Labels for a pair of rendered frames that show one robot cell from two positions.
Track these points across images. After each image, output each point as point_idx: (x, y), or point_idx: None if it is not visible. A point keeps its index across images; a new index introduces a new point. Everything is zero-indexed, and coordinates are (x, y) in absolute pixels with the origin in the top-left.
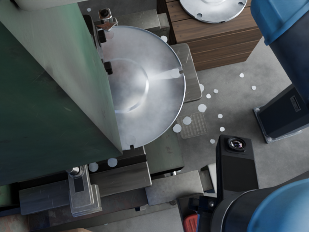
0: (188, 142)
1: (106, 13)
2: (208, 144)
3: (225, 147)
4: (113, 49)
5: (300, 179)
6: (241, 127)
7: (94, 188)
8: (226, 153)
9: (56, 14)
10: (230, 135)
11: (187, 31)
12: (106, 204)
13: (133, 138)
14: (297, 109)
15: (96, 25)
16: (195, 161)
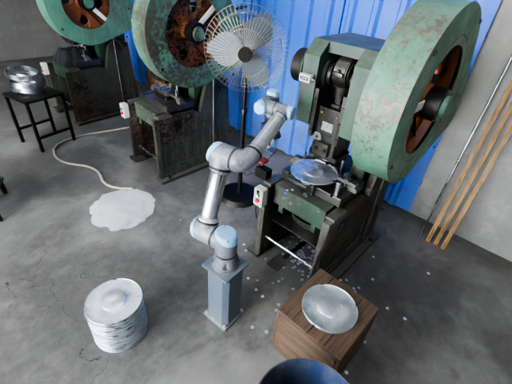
0: (270, 273)
1: (338, 181)
2: (258, 277)
3: (279, 132)
4: (325, 177)
5: (276, 100)
6: (244, 296)
7: (296, 160)
8: (278, 131)
9: (305, 88)
10: (279, 136)
11: (321, 276)
12: None
13: (297, 164)
14: None
15: (344, 195)
16: (259, 266)
